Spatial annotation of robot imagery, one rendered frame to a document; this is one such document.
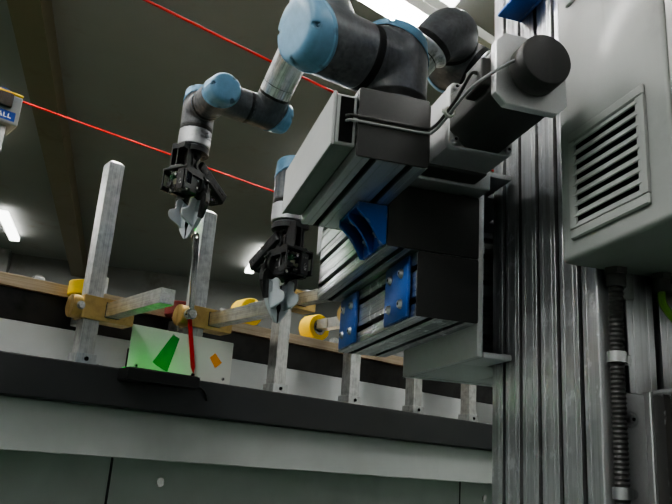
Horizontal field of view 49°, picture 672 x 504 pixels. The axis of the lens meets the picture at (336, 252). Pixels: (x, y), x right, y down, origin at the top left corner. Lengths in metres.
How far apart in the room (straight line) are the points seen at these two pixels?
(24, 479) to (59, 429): 0.23
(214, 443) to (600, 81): 1.23
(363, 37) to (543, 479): 0.72
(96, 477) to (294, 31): 1.13
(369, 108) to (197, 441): 1.07
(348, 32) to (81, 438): 0.97
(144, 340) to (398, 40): 0.84
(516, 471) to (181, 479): 1.13
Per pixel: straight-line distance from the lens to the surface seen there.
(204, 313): 1.74
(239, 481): 2.05
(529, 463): 0.98
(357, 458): 2.04
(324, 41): 1.19
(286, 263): 1.49
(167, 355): 1.68
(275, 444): 1.87
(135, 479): 1.90
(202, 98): 1.68
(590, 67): 0.90
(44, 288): 1.82
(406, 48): 1.28
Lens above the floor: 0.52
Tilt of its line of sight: 17 degrees up
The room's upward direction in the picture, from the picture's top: 4 degrees clockwise
